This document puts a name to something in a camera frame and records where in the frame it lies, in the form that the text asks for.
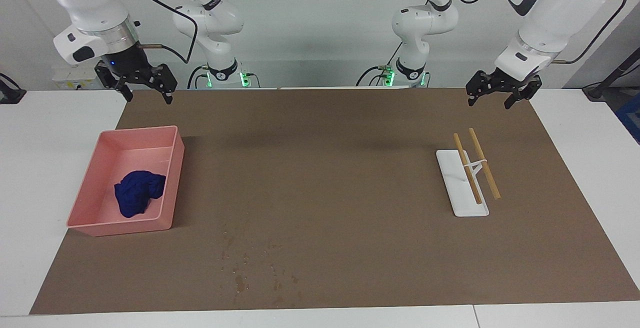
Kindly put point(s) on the black slanted stand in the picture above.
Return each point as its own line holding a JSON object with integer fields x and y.
{"x": 612, "y": 75}

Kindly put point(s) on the wooden rack rod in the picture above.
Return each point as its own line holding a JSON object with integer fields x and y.
{"x": 487, "y": 170}
{"x": 470, "y": 175}

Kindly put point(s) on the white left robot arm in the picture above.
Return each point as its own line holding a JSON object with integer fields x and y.
{"x": 555, "y": 13}

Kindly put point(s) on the white wooden drying rack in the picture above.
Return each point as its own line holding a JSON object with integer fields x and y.
{"x": 462, "y": 203}

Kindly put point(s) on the pink plastic bin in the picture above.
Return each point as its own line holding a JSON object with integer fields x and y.
{"x": 100, "y": 218}

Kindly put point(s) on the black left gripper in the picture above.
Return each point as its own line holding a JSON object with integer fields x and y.
{"x": 500, "y": 80}

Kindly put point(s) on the dark blue towel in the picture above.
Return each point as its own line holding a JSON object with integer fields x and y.
{"x": 137, "y": 193}

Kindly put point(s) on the black table clamp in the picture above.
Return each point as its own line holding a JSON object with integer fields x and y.
{"x": 9, "y": 93}

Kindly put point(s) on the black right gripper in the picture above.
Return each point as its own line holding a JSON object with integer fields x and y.
{"x": 130, "y": 68}

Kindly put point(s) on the brown table mat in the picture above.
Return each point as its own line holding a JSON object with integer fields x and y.
{"x": 350, "y": 228}

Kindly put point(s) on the white power strip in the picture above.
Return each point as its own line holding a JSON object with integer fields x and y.
{"x": 75, "y": 75}

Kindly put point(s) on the blue box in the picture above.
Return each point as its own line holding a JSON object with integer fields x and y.
{"x": 631, "y": 123}

